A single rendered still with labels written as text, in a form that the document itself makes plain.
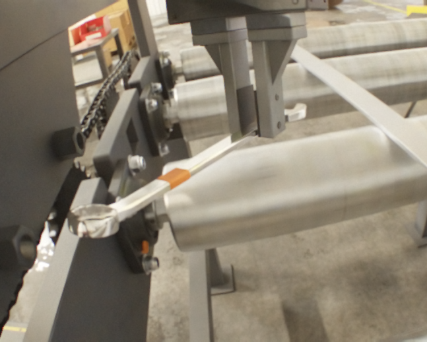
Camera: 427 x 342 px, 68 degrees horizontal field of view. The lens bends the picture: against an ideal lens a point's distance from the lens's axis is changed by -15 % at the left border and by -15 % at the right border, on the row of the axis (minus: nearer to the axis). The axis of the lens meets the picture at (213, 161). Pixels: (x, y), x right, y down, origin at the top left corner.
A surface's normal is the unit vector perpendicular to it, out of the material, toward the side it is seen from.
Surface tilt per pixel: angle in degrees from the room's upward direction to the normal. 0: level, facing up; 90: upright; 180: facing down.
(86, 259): 90
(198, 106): 59
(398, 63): 37
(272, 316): 0
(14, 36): 90
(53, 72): 90
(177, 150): 90
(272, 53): 80
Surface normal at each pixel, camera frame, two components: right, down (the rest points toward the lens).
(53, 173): 0.98, -0.18
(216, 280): 0.05, 0.51
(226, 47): -0.58, 0.36
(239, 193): -0.09, -0.18
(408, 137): -0.18, -0.84
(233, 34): 0.80, 0.12
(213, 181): -0.13, -0.46
